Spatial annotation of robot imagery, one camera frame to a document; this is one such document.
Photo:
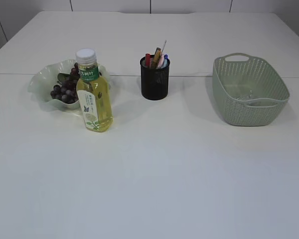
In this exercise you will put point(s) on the dark red grape bunch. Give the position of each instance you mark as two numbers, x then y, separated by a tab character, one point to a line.
65	90

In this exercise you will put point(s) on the blue scissors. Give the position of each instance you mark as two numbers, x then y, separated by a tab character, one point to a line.
166	61

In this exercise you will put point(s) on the clear plastic sheet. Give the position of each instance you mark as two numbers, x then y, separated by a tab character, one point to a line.
246	95

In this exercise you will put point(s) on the black mesh pen holder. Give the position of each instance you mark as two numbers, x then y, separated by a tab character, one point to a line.
154	82

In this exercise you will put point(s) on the green wavy glass plate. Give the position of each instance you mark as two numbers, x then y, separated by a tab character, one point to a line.
42	84

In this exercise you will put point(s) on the clear plastic ruler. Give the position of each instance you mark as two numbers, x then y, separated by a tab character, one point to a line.
162	49

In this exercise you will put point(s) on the red glitter pen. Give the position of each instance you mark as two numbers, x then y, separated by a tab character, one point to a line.
147	60

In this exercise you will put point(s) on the gold glitter pen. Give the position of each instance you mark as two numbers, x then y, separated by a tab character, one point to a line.
156	58

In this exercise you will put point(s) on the pink scissors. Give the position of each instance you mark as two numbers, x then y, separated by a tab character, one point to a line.
162	61

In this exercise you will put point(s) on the yellow tea bottle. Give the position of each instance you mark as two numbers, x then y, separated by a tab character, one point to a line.
93	92

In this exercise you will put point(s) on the green woven plastic basket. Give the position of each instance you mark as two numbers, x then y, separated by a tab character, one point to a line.
241	72

